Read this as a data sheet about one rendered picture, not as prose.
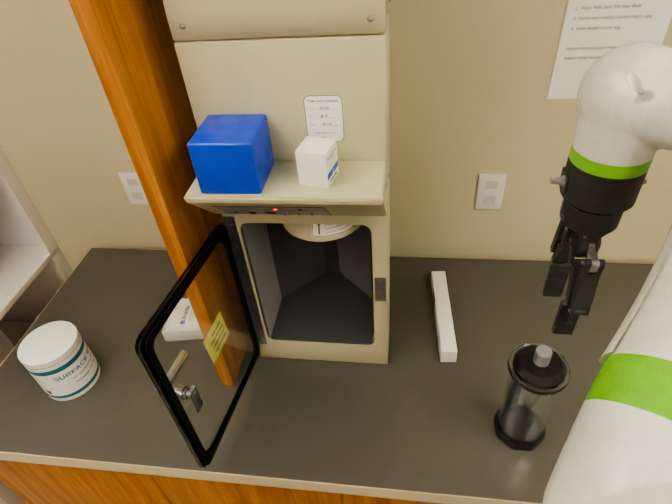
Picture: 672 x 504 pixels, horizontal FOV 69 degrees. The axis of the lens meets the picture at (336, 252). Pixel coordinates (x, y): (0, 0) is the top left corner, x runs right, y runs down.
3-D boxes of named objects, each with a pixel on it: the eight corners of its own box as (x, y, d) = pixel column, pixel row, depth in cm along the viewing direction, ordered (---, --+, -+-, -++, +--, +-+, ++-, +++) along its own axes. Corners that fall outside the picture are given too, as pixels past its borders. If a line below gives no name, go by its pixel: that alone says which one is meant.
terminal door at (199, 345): (260, 350, 119) (224, 219, 92) (204, 471, 97) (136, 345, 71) (257, 349, 119) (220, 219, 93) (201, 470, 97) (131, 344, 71)
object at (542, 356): (508, 351, 95) (513, 329, 90) (558, 354, 93) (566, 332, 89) (514, 392, 88) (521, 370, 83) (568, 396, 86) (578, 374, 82)
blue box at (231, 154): (219, 162, 85) (207, 113, 79) (275, 162, 84) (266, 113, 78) (200, 194, 78) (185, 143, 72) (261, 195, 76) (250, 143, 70)
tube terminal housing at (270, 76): (281, 287, 142) (221, -2, 92) (392, 291, 137) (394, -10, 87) (260, 356, 123) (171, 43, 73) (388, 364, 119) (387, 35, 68)
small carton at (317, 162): (310, 168, 81) (306, 135, 77) (339, 172, 80) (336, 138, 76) (299, 184, 78) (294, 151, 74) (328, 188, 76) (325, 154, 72)
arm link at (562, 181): (669, 179, 57) (642, 141, 64) (563, 178, 59) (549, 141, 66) (650, 220, 61) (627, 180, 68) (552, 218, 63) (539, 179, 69)
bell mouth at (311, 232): (291, 191, 111) (287, 171, 108) (368, 192, 109) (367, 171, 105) (274, 241, 98) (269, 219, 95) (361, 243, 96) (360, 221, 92)
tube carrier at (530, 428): (489, 401, 108) (504, 340, 94) (540, 405, 106) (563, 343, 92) (495, 448, 100) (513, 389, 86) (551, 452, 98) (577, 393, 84)
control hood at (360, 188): (217, 205, 93) (204, 159, 86) (388, 208, 88) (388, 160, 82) (197, 244, 84) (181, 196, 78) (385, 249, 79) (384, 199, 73)
